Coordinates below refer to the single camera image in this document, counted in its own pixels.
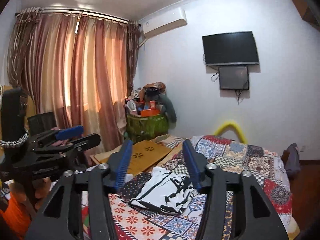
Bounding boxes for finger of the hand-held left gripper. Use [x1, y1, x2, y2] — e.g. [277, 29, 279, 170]
[30, 125, 85, 148]
[12, 133, 102, 180]

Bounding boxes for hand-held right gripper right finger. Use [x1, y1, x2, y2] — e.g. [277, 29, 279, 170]
[182, 139, 289, 240]

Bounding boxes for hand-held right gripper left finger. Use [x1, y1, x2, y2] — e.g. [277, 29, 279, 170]
[25, 139, 134, 240]

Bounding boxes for black and white shirt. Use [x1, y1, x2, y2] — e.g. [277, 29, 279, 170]
[129, 166, 201, 215]

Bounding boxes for dark clothes on chair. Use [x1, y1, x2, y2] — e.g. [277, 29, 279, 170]
[284, 143, 301, 178]

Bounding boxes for dark chair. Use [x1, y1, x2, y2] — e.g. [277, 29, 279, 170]
[27, 112, 58, 137]

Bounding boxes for green fabric bag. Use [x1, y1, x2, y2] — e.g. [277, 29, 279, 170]
[126, 112, 169, 144]

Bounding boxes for yellow foam tube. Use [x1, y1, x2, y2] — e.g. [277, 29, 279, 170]
[214, 121, 248, 144]

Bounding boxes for orange box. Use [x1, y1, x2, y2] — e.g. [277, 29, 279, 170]
[140, 108, 160, 118]

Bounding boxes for patchwork printed blanket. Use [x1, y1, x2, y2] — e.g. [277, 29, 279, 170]
[80, 134, 293, 240]

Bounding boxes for grey garment on clutter pile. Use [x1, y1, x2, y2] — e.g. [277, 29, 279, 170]
[157, 94, 178, 128]

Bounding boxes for pink brown curtain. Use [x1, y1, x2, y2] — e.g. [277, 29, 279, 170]
[7, 9, 141, 155]

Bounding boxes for pile of household clutter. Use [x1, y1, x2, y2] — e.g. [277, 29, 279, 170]
[124, 82, 167, 117]

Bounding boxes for orange cloth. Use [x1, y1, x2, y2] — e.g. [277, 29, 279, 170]
[0, 192, 34, 240]

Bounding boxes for curtain rod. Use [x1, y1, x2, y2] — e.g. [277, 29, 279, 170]
[15, 6, 139, 27]

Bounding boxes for white air conditioner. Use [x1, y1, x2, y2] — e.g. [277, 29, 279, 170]
[138, 7, 188, 40]

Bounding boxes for brown wooden wardrobe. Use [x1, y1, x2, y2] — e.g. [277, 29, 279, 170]
[289, 0, 320, 28]

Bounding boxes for small black wall monitor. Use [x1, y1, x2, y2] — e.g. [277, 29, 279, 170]
[218, 65, 250, 91]

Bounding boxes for black wall television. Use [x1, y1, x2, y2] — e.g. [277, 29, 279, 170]
[202, 31, 260, 67]

